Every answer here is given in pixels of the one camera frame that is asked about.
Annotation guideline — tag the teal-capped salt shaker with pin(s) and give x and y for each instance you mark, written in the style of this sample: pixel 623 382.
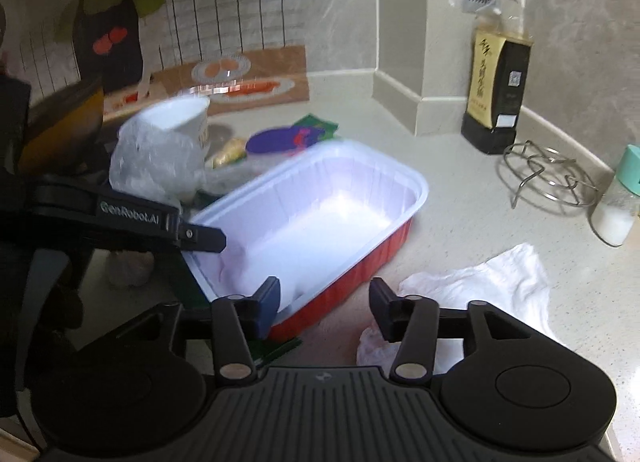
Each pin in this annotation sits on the teal-capped salt shaker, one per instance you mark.
pixel 612 222

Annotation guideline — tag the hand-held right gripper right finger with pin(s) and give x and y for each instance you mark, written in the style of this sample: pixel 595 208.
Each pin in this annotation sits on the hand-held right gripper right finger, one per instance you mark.
pixel 381 309

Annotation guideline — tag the printed wall poster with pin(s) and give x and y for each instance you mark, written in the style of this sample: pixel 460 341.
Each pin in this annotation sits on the printed wall poster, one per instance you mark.
pixel 280 72

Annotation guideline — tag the dark soy sauce bottle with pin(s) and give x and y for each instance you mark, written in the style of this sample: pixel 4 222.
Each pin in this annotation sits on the dark soy sauce bottle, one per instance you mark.
pixel 500 92

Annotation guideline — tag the ginger root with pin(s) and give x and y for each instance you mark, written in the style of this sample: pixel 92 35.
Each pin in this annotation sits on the ginger root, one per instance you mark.
pixel 227 152

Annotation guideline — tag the purple eggplant-shaped sponge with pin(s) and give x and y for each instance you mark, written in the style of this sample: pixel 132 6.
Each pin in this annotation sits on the purple eggplant-shaped sponge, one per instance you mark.
pixel 275 139

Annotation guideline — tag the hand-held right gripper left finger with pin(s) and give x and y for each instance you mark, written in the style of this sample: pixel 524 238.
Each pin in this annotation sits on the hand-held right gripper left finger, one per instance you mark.
pixel 267 309

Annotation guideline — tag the silver metal pot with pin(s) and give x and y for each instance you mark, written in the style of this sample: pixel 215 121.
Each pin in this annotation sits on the silver metal pot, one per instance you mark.
pixel 180 117

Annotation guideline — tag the crumpled white tissue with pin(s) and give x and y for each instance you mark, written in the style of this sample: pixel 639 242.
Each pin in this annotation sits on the crumpled white tissue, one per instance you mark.
pixel 480 282

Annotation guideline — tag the long green packet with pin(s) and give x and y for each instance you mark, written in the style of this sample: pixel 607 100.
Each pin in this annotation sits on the long green packet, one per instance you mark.
pixel 322 124

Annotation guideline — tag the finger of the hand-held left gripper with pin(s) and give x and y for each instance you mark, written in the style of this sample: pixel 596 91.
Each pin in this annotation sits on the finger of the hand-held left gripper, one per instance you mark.
pixel 202 239

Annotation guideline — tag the metal steamer rack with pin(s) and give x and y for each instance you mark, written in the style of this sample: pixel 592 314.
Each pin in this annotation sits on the metal steamer rack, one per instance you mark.
pixel 574 181

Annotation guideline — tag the black and yellow wok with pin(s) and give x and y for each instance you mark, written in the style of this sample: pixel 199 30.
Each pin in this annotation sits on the black and yellow wok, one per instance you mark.
pixel 60 137

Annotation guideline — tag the dark green wrapper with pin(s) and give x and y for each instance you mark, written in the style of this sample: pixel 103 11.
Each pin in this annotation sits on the dark green wrapper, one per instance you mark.
pixel 280 348

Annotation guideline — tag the clear plastic bag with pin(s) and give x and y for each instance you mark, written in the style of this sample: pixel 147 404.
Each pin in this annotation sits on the clear plastic bag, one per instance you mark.
pixel 145 162

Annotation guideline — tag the red and white food tray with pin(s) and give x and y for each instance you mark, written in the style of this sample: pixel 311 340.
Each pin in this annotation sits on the red and white food tray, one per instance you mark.
pixel 325 212

